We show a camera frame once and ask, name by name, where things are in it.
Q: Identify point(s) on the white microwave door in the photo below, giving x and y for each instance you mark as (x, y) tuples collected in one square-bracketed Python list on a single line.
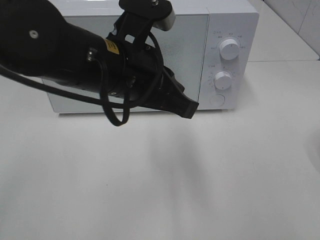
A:
[(182, 48)]

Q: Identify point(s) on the white microwave oven body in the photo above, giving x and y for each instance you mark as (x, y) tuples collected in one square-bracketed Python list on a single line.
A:
[(226, 18)]

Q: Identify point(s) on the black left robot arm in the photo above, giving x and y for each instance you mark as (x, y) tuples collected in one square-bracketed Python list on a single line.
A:
[(40, 49)]

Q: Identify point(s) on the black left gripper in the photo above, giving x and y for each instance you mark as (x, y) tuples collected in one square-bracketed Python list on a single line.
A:
[(134, 62)]

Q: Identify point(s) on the round white door release button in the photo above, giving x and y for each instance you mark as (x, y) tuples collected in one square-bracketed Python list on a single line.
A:
[(217, 101)]

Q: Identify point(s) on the white microwave knob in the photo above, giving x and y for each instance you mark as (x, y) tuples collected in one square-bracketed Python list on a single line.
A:
[(222, 80), (229, 48)]

